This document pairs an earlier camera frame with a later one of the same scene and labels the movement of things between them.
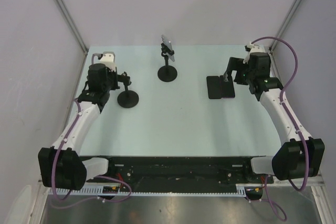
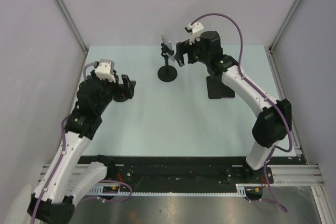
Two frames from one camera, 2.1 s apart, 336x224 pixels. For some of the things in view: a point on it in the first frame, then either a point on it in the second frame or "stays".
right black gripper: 236,64 → 185,48
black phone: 213,87 stays
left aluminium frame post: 64,10 stays
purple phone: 227,88 stays
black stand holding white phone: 167,73 stays
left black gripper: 114,75 → 128,85
